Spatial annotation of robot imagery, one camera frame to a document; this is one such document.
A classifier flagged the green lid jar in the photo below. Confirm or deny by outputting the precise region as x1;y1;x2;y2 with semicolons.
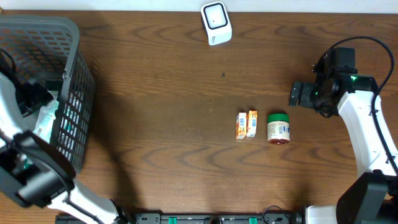
267;113;290;144

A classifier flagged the orange small box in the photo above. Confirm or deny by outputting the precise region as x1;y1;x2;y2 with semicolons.
236;112;247;139
246;110;257;138

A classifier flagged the mint green snack packet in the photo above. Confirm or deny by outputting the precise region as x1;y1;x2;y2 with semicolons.
34;100;59;143

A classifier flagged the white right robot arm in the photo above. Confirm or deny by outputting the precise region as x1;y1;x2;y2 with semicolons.
289;47;397;223

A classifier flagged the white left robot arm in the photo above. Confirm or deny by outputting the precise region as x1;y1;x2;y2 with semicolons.
1;50;134;223

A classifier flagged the white barcode scanner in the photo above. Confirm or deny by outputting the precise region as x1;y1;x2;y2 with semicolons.
200;1;233;46

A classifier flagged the green white flat package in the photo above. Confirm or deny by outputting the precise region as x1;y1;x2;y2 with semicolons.
45;80;63;91

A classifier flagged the grey plastic basket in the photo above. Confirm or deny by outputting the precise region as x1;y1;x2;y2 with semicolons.
1;15;96;171

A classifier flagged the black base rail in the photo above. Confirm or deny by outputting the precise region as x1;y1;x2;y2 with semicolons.
55;212;302;224

